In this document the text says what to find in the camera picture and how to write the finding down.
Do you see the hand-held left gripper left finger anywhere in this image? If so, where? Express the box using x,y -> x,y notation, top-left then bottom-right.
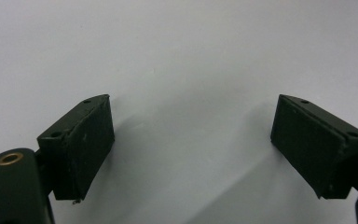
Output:
36,93 -> 116,202

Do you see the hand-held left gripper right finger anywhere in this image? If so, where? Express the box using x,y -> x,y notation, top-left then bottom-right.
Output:
269,93 -> 358,201

